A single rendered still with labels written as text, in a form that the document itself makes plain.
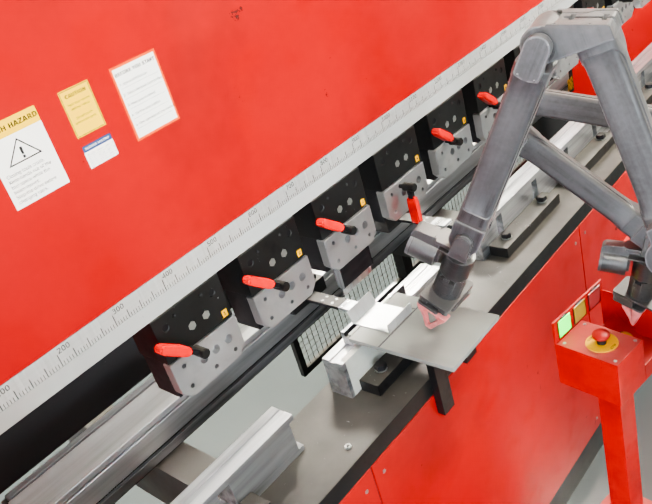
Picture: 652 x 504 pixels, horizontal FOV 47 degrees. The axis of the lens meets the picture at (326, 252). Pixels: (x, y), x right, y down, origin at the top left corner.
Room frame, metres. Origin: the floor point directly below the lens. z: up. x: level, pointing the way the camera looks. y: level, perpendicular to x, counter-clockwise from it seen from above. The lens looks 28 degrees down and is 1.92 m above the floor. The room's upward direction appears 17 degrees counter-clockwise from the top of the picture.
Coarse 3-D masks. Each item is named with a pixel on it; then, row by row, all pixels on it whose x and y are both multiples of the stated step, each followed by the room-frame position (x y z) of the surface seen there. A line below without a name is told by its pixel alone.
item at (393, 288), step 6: (390, 288) 1.47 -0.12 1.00; (396, 288) 1.46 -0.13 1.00; (402, 288) 1.46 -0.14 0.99; (384, 294) 1.45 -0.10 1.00; (390, 294) 1.44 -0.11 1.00; (378, 300) 1.43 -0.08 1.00; (354, 324) 1.37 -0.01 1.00; (342, 330) 1.36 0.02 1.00; (348, 330) 1.36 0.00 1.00; (342, 336) 1.35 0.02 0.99; (348, 336) 1.34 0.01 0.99; (348, 342) 1.34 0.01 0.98
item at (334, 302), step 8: (320, 280) 1.57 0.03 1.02; (320, 288) 1.56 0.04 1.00; (312, 296) 1.52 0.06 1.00; (320, 296) 1.51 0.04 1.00; (328, 296) 1.50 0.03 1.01; (336, 296) 1.49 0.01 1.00; (304, 304) 1.52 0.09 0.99; (320, 304) 1.49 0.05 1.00; (328, 304) 1.47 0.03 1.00; (336, 304) 1.46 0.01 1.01; (344, 304) 1.45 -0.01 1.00; (352, 304) 1.44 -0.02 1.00; (296, 312) 1.50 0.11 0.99
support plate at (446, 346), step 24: (456, 312) 1.30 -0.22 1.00; (480, 312) 1.27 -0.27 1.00; (360, 336) 1.32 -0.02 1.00; (384, 336) 1.29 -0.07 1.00; (408, 336) 1.27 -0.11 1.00; (432, 336) 1.24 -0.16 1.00; (456, 336) 1.22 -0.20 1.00; (480, 336) 1.20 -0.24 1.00; (432, 360) 1.17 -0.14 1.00; (456, 360) 1.15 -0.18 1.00
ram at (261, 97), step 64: (0, 0) 1.04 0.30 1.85; (64, 0) 1.09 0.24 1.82; (128, 0) 1.15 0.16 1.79; (192, 0) 1.23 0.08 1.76; (256, 0) 1.31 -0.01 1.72; (320, 0) 1.41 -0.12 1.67; (384, 0) 1.53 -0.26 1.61; (448, 0) 1.67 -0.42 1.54; (512, 0) 1.85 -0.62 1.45; (576, 0) 2.08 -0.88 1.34; (0, 64) 1.01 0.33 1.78; (64, 64) 1.07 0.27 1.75; (192, 64) 1.20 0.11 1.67; (256, 64) 1.28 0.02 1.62; (320, 64) 1.38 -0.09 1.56; (384, 64) 1.50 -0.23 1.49; (448, 64) 1.64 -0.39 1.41; (64, 128) 1.04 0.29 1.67; (128, 128) 1.10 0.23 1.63; (192, 128) 1.17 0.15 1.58; (256, 128) 1.25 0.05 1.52; (320, 128) 1.35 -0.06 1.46; (0, 192) 0.96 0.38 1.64; (64, 192) 1.01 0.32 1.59; (128, 192) 1.07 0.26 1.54; (192, 192) 1.14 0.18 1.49; (256, 192) 1.22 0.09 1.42; (320, 192) 1.32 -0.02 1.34; (0, 256) 0.93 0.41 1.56; (64, 256) 0.99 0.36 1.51; (128, 256) 1.05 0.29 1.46; (0, 320) 0.91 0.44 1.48; (64, 320) 0.96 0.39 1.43; (128, 320) 1.02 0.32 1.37; (0, 384) 0.88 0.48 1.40; (64, 384) 0.93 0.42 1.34
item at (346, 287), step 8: (368, 248) 1.42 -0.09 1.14; (360, 256) 1.40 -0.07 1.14; (368, 256) 1.42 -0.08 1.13; (352, 264) 1.38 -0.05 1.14; (360, 264) 1.40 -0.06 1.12; (368, 264) 1.41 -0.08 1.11; (336, 272) 1.36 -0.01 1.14; (344, 272) 1.36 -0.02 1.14; (352, 272) 1.38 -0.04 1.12; (360, 272) 1.39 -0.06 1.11; (368, 272) 1.42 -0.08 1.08; (336, 280) 1.37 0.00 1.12; (344, 280) 1.36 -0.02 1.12; (352, 280) 1.37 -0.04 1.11; (360, 280) 1.40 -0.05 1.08; (344, 288) 1.36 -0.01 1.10; (352, 288) 1.38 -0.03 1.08
